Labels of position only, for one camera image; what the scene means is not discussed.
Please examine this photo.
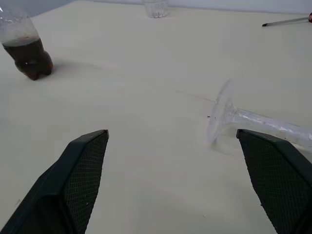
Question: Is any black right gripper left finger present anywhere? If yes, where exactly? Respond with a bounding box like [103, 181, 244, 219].
[0, 129, 110, 234]

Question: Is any clear glass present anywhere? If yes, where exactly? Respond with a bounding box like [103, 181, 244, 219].
[206, 78, 312, 148]

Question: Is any red black handled screwdriver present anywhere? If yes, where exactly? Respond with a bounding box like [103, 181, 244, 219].
[262, 12, 312, 27]

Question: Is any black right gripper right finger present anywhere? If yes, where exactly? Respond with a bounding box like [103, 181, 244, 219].
[235, 129, 312, 234]

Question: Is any clear glass tumbler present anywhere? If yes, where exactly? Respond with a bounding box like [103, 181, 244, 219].
[142, 0, 169, 19]

